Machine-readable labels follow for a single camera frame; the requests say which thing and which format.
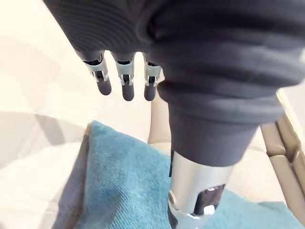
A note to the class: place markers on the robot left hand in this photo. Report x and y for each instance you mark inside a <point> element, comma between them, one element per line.
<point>205,71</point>

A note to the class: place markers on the teal blue cushion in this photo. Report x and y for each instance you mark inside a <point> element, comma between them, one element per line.
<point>124,176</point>

